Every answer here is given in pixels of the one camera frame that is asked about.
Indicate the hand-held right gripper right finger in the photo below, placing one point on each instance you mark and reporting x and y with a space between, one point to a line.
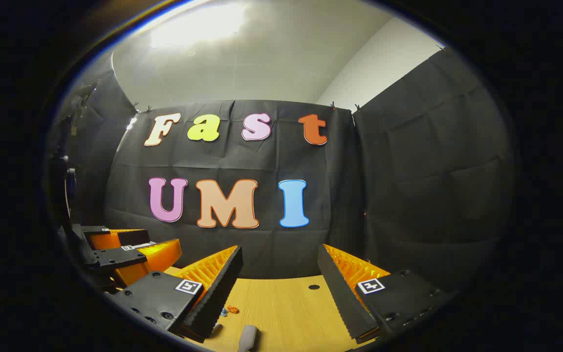
342 303

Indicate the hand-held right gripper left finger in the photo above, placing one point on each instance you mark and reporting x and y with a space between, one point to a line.
218 298

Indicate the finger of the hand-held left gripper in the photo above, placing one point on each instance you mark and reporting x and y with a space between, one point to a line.
115 258
132 237

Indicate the orange paper trash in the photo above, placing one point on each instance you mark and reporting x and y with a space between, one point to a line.
233 309

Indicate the small grey broom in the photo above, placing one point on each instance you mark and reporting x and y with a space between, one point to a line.
248 337

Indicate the wooden desktop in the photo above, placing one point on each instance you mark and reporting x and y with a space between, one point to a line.
286 313

